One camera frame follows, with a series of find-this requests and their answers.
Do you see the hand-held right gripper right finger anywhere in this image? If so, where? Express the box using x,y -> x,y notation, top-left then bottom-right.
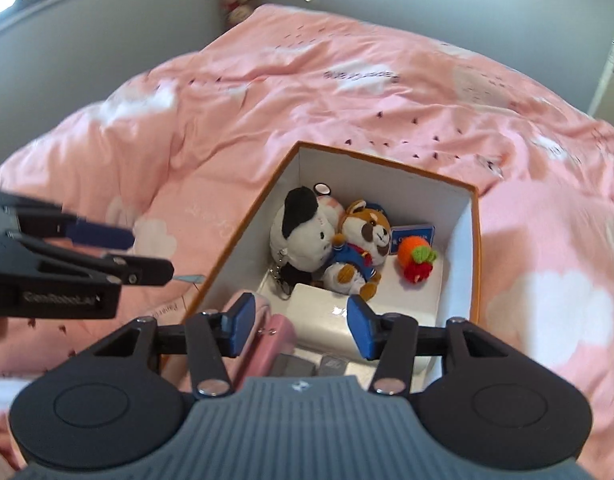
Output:
347,295 -> 510,397

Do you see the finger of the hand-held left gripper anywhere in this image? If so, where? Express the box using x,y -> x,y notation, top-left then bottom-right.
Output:
0,189 -> 136,252
2,232 -> 174,288

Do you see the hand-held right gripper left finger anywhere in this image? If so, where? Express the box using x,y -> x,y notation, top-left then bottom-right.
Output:
90,292 -> 258,402

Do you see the pink case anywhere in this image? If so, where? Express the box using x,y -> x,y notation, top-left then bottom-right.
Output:
222,295 -> 297,396

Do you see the cream white box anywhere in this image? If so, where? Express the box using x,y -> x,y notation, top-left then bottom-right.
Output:
289,280 -> 442,373

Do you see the dark grey box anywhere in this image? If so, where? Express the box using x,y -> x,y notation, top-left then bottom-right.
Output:
319,355 -> 349,377
272,352 -> 318,379

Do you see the crocheted orange and red toy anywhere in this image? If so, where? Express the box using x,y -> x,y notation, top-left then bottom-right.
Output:
397,235 -> 439,285

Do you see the white plush dog striped hat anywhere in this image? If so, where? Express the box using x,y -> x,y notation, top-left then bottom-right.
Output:
269,186 -> 345,287

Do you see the brown plush animal blue outfit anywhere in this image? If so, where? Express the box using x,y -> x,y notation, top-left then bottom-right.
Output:
321,199 -> 393,302

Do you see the orange cardboard box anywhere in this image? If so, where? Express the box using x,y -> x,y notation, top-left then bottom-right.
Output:
157,141 -> 482,396

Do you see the pink printed blanket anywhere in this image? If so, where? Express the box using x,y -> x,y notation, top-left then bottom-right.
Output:
0,2 -> 614,480

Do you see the white door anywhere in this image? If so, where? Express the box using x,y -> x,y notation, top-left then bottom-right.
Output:
587,20 -> 614,118

